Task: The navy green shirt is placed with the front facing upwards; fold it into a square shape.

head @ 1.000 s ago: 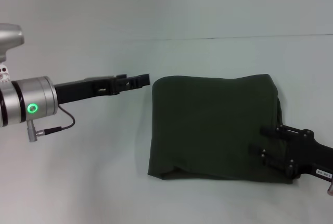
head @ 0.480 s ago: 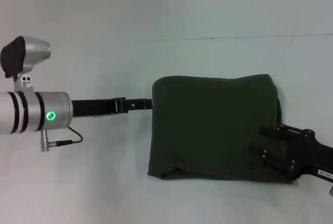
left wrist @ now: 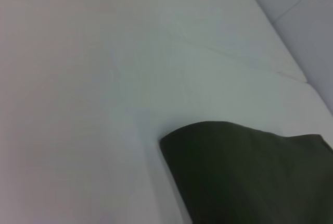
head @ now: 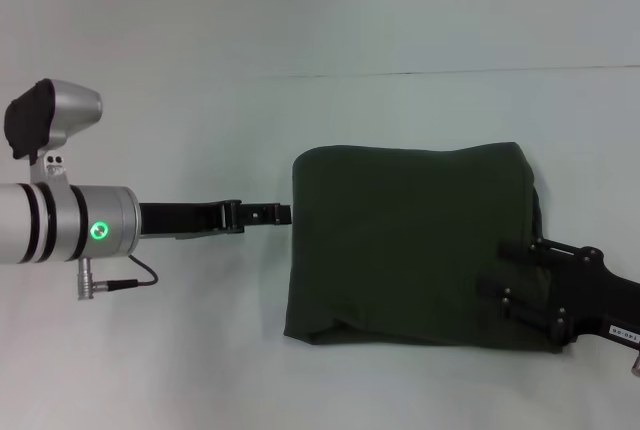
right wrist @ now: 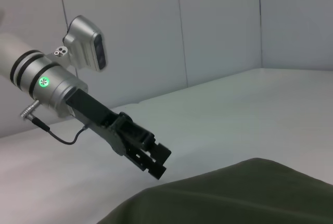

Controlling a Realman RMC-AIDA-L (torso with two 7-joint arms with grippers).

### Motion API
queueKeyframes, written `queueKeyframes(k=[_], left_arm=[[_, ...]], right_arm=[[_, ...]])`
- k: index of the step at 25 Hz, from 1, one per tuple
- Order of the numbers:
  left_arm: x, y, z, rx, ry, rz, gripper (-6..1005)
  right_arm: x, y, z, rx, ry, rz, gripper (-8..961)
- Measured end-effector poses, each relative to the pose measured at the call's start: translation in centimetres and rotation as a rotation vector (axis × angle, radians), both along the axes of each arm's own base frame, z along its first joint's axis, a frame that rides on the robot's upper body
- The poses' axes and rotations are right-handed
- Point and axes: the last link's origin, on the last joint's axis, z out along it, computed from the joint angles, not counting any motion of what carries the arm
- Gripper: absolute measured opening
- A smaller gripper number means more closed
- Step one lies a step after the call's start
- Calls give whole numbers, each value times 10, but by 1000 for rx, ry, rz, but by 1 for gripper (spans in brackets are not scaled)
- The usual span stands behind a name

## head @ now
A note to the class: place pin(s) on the dark green printed t-shirt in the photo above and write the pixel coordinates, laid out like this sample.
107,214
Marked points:
415,245

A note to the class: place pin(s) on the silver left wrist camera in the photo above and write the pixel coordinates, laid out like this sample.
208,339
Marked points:
47,120

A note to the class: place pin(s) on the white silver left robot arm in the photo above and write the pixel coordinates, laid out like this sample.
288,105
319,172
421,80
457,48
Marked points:
65,225

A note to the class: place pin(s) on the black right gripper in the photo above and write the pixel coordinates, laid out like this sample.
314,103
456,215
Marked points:
595,295

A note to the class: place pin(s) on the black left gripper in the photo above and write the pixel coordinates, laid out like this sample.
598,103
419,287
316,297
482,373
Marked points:
185,220

